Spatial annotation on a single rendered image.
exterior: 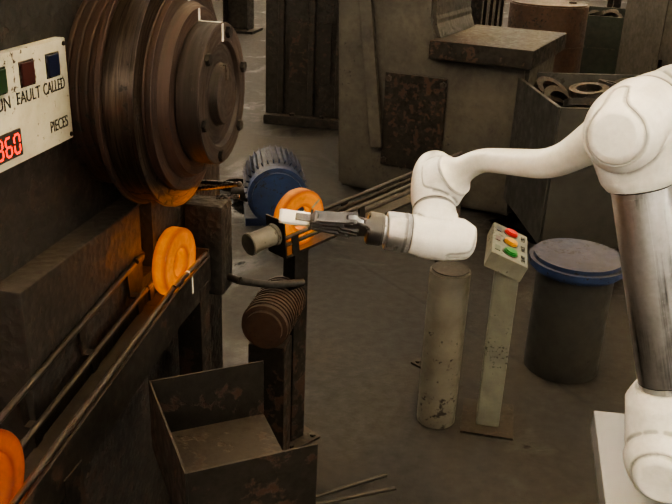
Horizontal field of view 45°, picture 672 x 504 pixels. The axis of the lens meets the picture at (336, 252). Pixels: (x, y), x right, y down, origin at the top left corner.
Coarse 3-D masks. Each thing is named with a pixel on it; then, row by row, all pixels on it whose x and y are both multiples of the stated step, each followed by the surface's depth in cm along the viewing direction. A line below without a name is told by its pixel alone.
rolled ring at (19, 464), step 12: (0, 432) 117; (0, 444) 117; (12, 444) 120; (0, 456) 120; (12, 456) 121; (0, 468) 122; (12, 468) 121; (24, 468) 125; (0, 480) 122; (12, 480) 122; (0, 492) 122; (12, 492) 122
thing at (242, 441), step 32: (160, 384) 138; (192, 384) 141; (224, 384) 143; (256, 384) 146; (160, 416) 130; (192, 416) 143; (224, 416) 146; (256, 416) 148; (160, 448) 134; (192, 448) 139; (224, 448) 140; (256, 448) 141; (192, 480) 116; (224, 480) 118; (256, 480) 121; (288, 480) 123
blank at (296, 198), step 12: (288, 192) 214; (300, 192) 213; (312, 192) 216; (288, 204) 211; (300, 204) 214; (312, 204) 217; (276, 216) 212; (288, 228) 214; (300, 228) 218; (288, 240) 215
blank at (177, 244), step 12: (168, 228) 177; (180, 228) 177; (168, 240) 173; (180, 240) 177; (192, 240) 183; (156, 252) 173; (168, 252) 172; (180, 252) 182; (192, 252) 184; (156, 264) 172; (168, 264) 173; (180, 264) 183; (156, 276) 173; (168, 276) 174; (180, 276) 180; (156, 288) 175; (168, 288) 175
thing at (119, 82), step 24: (120, 0) 146; (144, 0) 146; (120, 24) 144; (144, 24) 143; (120, 48) 143; (144, 48) 144; (120, 72) 143; (120, 96) 143; (120, 120) 145; (120, 144) 147; (144, 144) 149; (120, 168) 152; (144, 168) 150; (144, 192) 158; (168, 192) 163; (192, 192) 176
